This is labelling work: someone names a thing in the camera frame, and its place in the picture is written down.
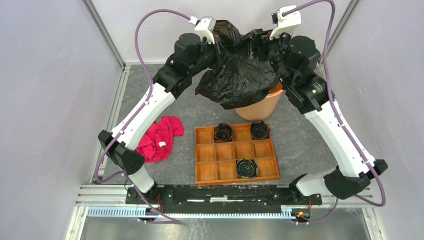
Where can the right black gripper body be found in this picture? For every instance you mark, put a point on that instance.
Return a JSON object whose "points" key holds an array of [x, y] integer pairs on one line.
{"points": [[271, 50]]}

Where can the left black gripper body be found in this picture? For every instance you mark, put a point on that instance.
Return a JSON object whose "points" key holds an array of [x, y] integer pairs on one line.
{"points": [[219, 60]]}

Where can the black plastic trash bag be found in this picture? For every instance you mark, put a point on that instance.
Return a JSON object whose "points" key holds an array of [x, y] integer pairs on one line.
{"points": [[242, 81]]}

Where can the orange plastic trash bin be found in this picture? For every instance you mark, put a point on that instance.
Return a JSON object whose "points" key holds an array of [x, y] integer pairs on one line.
{"points": [[262, 109]]}

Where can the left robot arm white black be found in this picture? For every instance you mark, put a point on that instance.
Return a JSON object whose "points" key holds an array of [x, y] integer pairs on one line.
{"points": [[192, 54]]}

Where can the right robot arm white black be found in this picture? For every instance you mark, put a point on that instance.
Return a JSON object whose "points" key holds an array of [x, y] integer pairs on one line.
{"points": [[294, 59]]}

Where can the black orange rolled tie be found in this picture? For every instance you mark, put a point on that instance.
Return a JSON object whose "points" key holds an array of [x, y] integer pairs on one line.
{"points": [[223, 133]]}

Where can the black dotted rolled tie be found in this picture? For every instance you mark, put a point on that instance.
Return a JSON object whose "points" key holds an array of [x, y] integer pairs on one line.
{"points": [[259, 130]]}

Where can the orange wooden compartment tray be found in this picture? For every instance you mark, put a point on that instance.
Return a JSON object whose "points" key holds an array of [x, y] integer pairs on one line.
{"points": [[215, 162]]}

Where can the red crumpled cloth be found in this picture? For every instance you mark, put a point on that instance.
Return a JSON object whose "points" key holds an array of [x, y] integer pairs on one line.
{"points": [[156, 144]]}

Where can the blue yellow rolled tie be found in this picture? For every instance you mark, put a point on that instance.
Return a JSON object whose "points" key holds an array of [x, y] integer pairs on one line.
{"points": [[246, 168]]}

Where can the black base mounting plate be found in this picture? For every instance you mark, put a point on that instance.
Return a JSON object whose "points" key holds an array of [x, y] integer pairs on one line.
{"points": [[227, 199]]}

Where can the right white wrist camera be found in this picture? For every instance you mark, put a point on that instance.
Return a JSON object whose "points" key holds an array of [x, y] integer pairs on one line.
{"points": [[286, 23]]}

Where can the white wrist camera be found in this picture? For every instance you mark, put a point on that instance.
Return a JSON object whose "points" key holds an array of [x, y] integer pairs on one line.
{"points": [[204, 28], [286, 23]]}

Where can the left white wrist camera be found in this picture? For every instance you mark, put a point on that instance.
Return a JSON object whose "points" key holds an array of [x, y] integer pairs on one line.
{"points": [[204, 28]]}

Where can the blue slotted cable duct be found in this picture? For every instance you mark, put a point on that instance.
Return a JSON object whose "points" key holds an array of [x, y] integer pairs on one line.
{"points": [[144, 212]]}

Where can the aluminium frame rail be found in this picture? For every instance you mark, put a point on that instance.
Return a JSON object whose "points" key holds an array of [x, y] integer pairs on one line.
{"points": [[121, 195]]}

